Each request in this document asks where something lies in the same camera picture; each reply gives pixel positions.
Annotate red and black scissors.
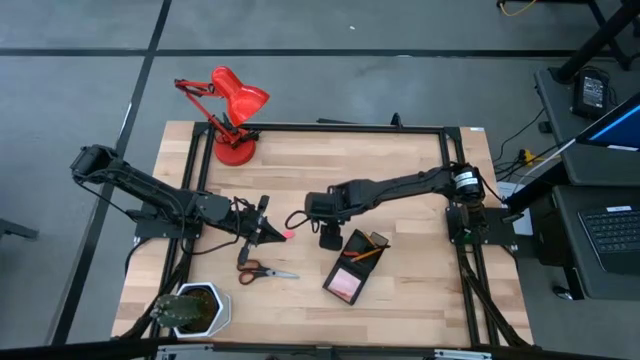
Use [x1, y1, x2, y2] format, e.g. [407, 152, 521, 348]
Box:
[236, 258, 301, 286]

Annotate red desk lamp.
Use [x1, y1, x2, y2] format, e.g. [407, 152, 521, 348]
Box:
[173, 65, 271, 167]

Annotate black power adapter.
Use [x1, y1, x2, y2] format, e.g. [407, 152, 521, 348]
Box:
[572, 69, 611, 120]

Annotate computer monitor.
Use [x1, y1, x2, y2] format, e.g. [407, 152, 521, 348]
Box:
[574, 92, 640, 151]

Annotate black tripod stand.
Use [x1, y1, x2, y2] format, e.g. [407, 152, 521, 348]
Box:
[549, 0, 640, 85]

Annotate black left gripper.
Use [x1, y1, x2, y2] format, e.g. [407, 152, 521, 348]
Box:
[227, 195, 288, 266]

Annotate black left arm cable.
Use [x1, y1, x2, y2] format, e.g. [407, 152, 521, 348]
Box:
[179, 197, 251, 256]

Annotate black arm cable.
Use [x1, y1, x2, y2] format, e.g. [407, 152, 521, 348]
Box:
[284, 209, 324, 235]
[179, 197, 251, 256]

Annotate white paper sheet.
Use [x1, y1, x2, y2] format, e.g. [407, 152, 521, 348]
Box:
[497, 180, 534, 236]

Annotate black aluminium table frame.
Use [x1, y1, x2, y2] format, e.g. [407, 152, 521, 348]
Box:
[112, 112, 534, 349]

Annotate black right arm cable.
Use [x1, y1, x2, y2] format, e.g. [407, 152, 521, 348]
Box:
[284, 209, 324, 235]

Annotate white hexagonal plant pot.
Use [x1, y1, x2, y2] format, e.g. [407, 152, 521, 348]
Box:
[172, 281, 233, 339]

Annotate black side desk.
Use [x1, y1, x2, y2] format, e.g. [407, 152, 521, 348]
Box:
[532, 64, 640, 301]

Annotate black floor stand foot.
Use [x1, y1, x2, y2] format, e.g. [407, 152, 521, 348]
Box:
[0, 218, 40, 241]

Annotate black mesh desk organizer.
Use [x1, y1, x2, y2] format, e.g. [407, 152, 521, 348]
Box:
[322, 228, 392, 306]

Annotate pink sticky note pad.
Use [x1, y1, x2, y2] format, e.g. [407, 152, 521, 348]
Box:
[327, 268, 362, 303]

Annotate green cactus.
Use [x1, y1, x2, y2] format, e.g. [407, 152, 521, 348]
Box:
[149, 292, 219, 329]

